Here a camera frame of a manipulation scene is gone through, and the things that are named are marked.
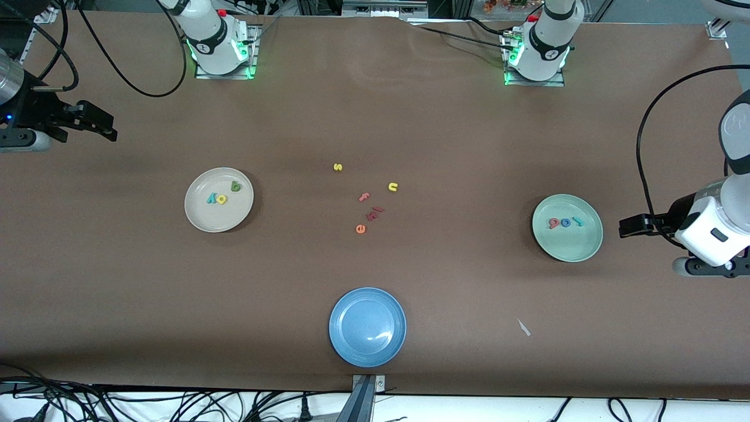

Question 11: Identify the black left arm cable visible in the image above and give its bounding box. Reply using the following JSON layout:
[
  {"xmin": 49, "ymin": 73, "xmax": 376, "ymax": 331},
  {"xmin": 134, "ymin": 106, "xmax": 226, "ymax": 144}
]
[{"xmin": 636, "ymin": 64, "xmax": 750, "ymax": 247}]

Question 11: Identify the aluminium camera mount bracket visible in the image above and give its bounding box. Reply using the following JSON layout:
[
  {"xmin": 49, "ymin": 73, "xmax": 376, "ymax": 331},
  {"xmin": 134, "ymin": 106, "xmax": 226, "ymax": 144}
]
[{"xmin": 350, "ymin": 374, "xmax": 386, "ymax": 422}]

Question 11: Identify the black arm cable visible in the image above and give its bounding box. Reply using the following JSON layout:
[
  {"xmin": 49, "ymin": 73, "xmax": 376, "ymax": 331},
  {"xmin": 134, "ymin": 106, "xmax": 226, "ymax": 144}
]
[
  {"xmin": 0, "ymin": 0, "xmax": 188, "ymax": 98},
  {"xmin": 636, "ymin": 64, "xmax": 750, "ymax": 247}
]

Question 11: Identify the light green plate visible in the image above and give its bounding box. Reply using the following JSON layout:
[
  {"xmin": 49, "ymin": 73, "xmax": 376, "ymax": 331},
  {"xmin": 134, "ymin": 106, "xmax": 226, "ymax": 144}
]
[{"xmin": 532, "ymin": 194, "xmax": 604, "ymax": 263}]

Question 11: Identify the aluminium frame profile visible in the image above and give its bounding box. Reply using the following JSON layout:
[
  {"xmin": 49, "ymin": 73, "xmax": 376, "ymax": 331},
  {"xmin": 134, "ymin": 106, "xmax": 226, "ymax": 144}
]
[
  {"xmin": 706, "ymin": 0, "xmax": 750, "ymax": 40},
  {"xmin": 19, "ymin": 6, "xmax": 59, "ymax": 66}
]

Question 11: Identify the beige brown plate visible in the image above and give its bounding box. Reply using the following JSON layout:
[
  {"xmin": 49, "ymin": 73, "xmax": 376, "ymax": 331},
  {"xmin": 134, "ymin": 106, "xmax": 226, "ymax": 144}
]
[{"xmin": 185, "ymin": 168, "xmax": 254, "ymax": 233}]

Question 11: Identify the grey metal equipment box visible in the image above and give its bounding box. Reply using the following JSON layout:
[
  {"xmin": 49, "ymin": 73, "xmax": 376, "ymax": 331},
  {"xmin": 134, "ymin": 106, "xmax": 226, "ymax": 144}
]
[{"xmin": 342, "ymin": 0, "xmax": 429, "ymax": 19}]

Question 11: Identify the black base cable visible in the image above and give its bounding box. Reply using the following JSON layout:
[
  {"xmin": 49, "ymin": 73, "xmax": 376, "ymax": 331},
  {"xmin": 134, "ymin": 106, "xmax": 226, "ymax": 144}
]
[
  {"xmin": 410, "ymin": 21, "xmax": 509, "ymax": 50},
  {"xmin": 465, "ymin": 16, "xmax": 516, "ymax": 37},
  {"xmin": 234, "ymin": 0, "xmax": 279, "ymax": 45}
]

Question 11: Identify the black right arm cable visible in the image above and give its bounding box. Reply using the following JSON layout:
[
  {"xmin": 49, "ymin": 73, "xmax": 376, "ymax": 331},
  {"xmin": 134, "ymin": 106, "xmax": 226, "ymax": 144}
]
[{"xmin": 0, "ymin": 0, "xmax": 188, "ymax": 98}]

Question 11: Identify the blue plate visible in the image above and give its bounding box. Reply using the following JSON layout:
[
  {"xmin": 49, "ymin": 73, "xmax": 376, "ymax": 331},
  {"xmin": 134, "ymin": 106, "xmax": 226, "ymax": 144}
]
[{"xmin": 329, "ymin": 287, "xmax": 407, "ymax": 368}]

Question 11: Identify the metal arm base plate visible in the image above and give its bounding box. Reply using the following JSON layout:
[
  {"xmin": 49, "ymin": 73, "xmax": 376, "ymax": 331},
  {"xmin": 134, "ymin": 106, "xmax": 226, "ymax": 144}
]
[
  {"xmin": 503, "ymin": 32, "xmax": 566, "ymax": 87},
  {"xmin": 195, "ymin": 23, "xmax": 259, "ymax": 80}
]

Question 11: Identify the brown table cover sheet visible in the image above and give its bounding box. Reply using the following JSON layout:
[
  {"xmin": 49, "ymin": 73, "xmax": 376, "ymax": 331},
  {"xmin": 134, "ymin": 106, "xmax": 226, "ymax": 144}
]
[{"xmin": 0, "ymin": 11, "xmax": 750, "ymax": 400}]

